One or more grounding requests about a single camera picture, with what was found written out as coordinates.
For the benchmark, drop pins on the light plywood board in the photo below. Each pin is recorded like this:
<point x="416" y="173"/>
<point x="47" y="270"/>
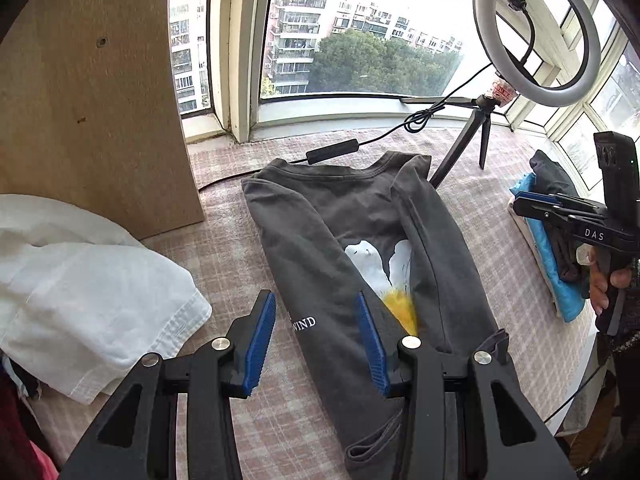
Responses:
<point x="100" y="110"/>

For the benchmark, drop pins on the white garment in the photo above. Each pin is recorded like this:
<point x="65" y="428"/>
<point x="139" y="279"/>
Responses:
<point x="100" y="300"/>

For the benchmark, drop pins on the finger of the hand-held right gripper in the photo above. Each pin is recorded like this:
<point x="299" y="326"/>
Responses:
<point x="537" y="196"/>
<point x="537" y="209"/>

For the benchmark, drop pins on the pink garment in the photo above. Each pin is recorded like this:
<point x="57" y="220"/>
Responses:
<point x="45" y="465"/>

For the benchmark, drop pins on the beige folded garment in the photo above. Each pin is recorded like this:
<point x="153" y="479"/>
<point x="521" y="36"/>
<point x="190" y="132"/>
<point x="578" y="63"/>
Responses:
<point x="525" y="232"/>

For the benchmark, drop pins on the black patterned sweater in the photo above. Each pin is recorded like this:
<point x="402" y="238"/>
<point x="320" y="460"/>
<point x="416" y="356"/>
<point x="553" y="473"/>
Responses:
<point x="627" y="360"/>

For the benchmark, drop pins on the blue folded garment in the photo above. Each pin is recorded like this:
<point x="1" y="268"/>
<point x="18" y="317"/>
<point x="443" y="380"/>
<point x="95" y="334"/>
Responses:
<point x="560" y="290"/>

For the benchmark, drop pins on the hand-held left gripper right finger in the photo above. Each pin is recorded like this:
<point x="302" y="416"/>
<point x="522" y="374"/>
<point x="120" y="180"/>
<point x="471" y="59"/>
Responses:
<point x="372" y="345"/>

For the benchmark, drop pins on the black tripod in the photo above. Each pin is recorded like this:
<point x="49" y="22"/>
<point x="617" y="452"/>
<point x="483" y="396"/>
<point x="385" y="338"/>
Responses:
<point x="457" y="145"/>

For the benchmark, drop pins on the dark folded garment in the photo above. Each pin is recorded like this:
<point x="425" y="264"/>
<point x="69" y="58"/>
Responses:
<point x="552" y="175"/>

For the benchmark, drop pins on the dark red garment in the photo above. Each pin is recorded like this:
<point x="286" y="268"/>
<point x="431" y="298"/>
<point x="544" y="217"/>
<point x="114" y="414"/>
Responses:
<point x="15" y="435"/>

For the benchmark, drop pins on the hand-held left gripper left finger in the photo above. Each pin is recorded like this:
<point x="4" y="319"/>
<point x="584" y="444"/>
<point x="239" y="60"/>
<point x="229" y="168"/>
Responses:
<point x="257" y="345"/>

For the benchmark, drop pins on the pink plaid mat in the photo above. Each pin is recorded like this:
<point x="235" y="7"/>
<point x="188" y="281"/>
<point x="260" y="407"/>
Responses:
<point x="220" y="260"/>

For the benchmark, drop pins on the dark grey daisy print T-shirt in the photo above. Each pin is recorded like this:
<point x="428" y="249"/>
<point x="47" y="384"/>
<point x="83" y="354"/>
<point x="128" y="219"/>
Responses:
<point x="325" y="220"/>

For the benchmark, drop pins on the person's right hand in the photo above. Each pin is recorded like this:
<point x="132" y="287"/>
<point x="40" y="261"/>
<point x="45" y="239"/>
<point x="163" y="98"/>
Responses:
<point x="597" y="290"/>

